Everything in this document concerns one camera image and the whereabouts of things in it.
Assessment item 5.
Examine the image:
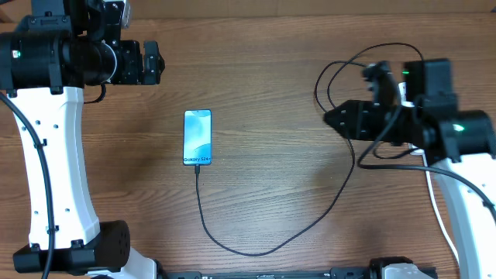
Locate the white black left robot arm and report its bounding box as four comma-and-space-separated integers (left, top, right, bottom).
1, 0, 166, 278

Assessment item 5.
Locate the blue Galaxy smartphone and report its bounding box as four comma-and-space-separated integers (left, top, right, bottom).
183, 109, 212, 165

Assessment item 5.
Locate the black charging cable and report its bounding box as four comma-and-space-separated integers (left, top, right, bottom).
193, 42, 425, 257

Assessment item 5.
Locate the white power strip cord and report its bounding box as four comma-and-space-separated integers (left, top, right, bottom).
422, 153, 462, 268

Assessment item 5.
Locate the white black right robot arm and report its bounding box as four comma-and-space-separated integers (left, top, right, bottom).
323, 59, 495, 278

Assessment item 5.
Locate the white power strip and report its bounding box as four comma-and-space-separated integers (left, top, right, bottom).
398, 82, 425, 156

